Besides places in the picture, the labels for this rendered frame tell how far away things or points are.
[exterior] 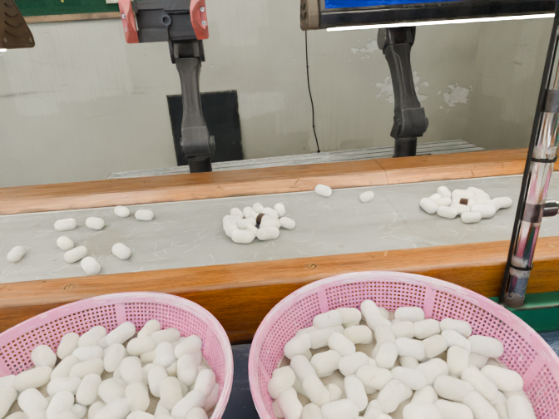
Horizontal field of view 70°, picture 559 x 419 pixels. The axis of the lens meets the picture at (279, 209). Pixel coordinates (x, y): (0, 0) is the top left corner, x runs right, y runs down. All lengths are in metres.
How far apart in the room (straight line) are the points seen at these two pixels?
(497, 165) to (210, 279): 0.68
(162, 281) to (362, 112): 2.47
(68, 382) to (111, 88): 2.42
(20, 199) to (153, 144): 1.88
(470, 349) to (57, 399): 0.39
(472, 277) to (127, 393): 0.41
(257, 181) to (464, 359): 0.54
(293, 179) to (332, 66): 1.99
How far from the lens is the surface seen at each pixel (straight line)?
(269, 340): 0.42
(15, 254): 0.73
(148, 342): 0.47
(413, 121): 1.18
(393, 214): 0.72
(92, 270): 0.61
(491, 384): 0.42
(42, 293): 0.57
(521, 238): 0.53
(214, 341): 0.43
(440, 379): 0.41
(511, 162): 0.98
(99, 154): 2.87
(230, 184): 0.83
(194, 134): 1.07
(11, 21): 0.61
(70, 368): 0.48
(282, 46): 2.70
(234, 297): 0.49
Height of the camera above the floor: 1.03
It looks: 23 degrees down
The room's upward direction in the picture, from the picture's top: 4 degrees counter-clockwise
